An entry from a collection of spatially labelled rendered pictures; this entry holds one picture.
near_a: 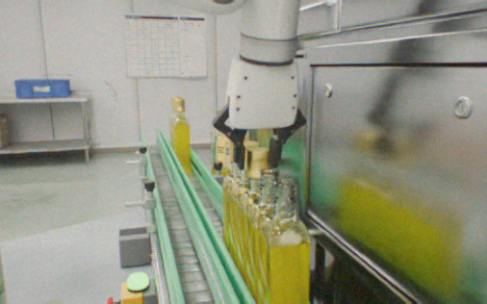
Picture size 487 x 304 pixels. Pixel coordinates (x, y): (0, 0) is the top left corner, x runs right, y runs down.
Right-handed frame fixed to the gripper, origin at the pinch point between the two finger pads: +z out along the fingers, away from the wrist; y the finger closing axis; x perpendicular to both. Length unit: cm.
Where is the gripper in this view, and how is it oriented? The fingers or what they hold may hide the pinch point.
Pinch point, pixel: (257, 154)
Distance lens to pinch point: 63.9
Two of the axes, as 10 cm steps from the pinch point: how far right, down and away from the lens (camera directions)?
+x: 2.5, 4.6, -8.5
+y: -9.7, 0.6, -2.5
